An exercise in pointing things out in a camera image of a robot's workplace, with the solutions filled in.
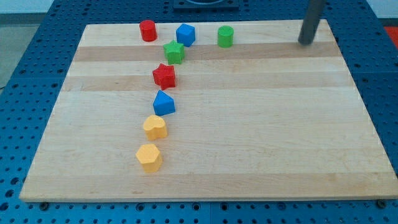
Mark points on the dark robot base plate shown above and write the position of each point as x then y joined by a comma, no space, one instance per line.
205,4

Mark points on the red cylinder block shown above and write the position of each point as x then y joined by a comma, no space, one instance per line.
148,30

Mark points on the green star block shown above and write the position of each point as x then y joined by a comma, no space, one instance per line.
174,52

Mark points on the blue triangle block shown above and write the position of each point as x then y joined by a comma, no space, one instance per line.
163,104

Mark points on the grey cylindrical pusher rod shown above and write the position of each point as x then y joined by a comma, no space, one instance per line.
311,21

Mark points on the yellow heart block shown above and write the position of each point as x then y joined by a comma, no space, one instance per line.
155,127

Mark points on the red star block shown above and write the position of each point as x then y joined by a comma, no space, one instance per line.
164,76

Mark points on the wooden board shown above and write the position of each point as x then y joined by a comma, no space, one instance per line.
266,119

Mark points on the green cylinder block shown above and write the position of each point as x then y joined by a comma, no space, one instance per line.
225,36

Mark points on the blue cube block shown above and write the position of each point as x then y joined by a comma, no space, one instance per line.
185,35

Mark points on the yellow hexagon block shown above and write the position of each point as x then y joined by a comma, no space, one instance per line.
149,157

